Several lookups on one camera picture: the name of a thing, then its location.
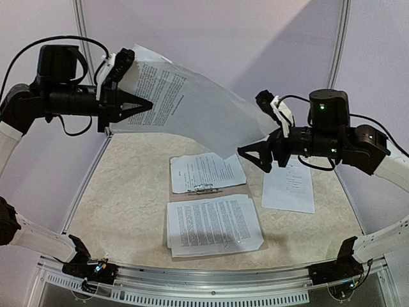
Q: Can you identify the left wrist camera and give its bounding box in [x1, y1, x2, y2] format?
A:
[95, 48, 135, 100]

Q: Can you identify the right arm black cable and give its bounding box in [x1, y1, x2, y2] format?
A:
[277, 93, 409, 170]

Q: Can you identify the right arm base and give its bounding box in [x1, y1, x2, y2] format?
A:
[307, 236, 364, 285]

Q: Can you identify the transparent plastic folder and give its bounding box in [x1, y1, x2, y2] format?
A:
[166, 153, 264, 258]

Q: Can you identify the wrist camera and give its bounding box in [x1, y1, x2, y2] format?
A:
[95, 48, 135, 100]
[255, 90, 295, 138]

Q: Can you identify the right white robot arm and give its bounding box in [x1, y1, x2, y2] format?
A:
[238, 89, 408, 216]

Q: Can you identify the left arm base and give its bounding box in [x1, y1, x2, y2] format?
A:
[62, 235, 118, 285]

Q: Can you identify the metal folder clip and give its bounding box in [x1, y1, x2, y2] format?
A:
[187, 184, 222, 195]

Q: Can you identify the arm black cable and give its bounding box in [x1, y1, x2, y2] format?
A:
[277, 93, 409, 170]
[0, 34, 111, 136]

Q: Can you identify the aluminium front rail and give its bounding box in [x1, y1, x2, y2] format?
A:
[27, 256, 400, 306]

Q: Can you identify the sparse printed paper sheet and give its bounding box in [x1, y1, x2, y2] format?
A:
[261, 158, 315, 214]

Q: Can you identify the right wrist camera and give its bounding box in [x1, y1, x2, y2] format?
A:
[255, 90, 295, 138]

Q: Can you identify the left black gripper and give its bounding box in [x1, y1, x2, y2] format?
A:
[45, 79, 153, 130]

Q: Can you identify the right aluminium frame post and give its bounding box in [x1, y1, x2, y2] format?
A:
[309, 1, 351, 90]

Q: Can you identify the large paper sheet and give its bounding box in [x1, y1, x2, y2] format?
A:
[110, 45, 278, 158]

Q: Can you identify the clipped paper stack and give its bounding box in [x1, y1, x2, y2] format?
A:
[170, 153, 247, 194]

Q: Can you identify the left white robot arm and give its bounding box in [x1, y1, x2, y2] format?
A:
[1, 45, 153, 278]

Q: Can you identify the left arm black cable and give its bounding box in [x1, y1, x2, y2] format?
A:
[0, 34, 111, 136]

